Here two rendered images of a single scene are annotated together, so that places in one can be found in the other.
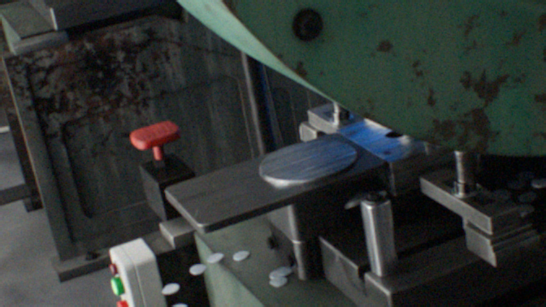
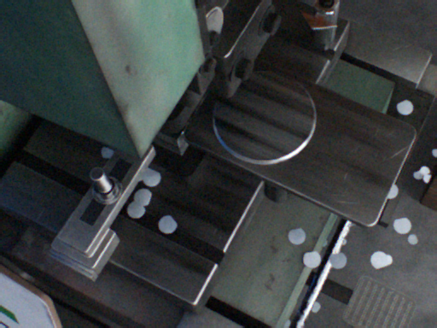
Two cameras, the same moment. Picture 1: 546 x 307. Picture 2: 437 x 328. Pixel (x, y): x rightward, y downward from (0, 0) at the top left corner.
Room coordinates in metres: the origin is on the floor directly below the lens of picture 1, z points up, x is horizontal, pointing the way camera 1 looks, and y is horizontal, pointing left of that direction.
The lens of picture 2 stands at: (1.47, 0.24, 1.53)
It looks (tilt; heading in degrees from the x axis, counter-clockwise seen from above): 64 degrees down; 227
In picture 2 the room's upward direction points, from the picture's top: straight up
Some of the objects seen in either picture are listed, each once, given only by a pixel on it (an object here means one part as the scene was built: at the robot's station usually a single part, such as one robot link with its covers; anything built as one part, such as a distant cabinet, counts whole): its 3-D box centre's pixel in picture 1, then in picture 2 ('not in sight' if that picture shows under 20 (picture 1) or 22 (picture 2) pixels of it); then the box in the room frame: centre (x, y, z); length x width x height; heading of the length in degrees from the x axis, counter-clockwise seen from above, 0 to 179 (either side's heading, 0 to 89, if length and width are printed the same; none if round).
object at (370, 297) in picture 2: not in sight; (271, 260); (1.22, -0.03, 0.14); 0.59 x 0.10 x 0.05; 110
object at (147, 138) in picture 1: (159, 153); not in sight; (1.50, 0.17, 0.72); 0.07 x 0.06 x 0.08; 110
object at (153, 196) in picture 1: (177, 218); not in sight; (1.48, 0.16, 0.62); 0.10 x 0.06 x 0.20; 20
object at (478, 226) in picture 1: (470, 192); not in sight; (1.11, -0.22, 0.76); 0.17 x 0.06 x 0.10; 20
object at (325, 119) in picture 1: (338, 117); (102, 196); (1.42, -0.10, 0.76); 0.17 x 0.06 x 0.10; 20
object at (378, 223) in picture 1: (379, 231); (324, 20); (1.06, -0.10, 0.75); 0.03 x 0.03 x 0.10; 20
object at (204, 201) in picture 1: (282, 219); (298, 154); (1.20, 0.00, 0.72); 0.25 x 0.14 x 0.14; 110
